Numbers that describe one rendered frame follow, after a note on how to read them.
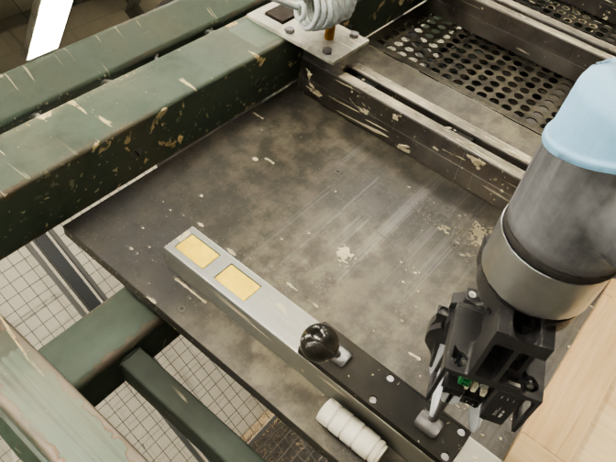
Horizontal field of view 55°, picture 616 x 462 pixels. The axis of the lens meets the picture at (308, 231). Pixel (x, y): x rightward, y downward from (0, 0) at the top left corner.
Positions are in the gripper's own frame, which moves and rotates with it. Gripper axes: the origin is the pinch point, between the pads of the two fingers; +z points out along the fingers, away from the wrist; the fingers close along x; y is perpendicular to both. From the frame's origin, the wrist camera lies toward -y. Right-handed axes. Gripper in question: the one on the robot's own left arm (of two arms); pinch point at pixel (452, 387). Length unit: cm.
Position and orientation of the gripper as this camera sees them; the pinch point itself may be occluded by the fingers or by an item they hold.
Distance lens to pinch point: 59.9
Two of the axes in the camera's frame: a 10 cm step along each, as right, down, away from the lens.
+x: 9.4, 3.2, -1.4
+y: -3.3, 6.9, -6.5
